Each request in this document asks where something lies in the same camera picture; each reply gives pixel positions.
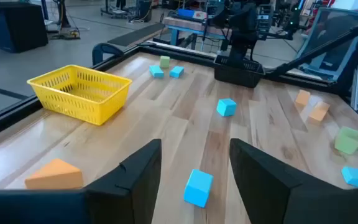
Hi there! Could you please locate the black floor mat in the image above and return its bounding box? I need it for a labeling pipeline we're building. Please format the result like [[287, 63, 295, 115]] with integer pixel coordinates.
[[106, 22, 165, 48]]

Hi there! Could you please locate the black cabinet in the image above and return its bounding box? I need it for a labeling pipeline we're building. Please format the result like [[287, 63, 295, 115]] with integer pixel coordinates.
[[0, 2, 49, 54]]

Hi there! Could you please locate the turquoise flat wooden block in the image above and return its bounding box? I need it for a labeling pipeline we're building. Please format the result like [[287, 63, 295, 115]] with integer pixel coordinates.
[[169, 65, 185, 79], [149, 64, 165, 79]]

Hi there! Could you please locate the green wooden cube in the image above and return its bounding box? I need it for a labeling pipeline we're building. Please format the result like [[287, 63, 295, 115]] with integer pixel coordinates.
[[334, 125, 358, 156], [159, 55, 171, 69]]

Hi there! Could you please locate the black metal table frame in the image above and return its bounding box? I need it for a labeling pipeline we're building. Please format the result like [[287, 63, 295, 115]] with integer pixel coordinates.
[[0, 18, 358, 144]]

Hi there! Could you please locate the blue-legged wooden workbench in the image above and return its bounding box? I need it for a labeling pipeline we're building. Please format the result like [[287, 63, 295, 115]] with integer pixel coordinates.
[[162, 8, 232, 52]]

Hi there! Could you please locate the black wheeled cart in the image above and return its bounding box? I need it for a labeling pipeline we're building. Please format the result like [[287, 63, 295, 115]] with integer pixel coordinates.
[[100, 0, 154, 23]]

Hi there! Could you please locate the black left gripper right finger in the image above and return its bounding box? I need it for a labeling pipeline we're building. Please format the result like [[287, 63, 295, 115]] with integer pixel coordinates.
[[229, 138, 358, 224]]

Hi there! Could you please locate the black plastic basket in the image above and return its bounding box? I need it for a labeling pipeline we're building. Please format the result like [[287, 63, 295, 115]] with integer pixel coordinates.
[[213, 54, 265, 89]]

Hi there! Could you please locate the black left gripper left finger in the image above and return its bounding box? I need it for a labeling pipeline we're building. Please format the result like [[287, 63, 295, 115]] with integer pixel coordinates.
[[0, 138, 163, 224]]

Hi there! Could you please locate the black stand pole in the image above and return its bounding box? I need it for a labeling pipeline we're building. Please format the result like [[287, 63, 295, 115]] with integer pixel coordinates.
[[57, 0, 71, 29]]

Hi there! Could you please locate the yellow plastic basket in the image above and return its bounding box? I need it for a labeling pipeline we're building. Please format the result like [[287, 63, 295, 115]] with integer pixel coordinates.
[[26, 64, 133, 126]]

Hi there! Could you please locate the yellow cable pile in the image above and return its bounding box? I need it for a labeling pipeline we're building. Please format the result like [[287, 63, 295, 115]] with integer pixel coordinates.
[[50, 28, 81, 40]]

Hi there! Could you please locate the turquoise wooden cube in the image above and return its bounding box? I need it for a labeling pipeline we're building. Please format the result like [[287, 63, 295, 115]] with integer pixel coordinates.
[[216, 98, 238, 118], [183, 169, 214, 208]]

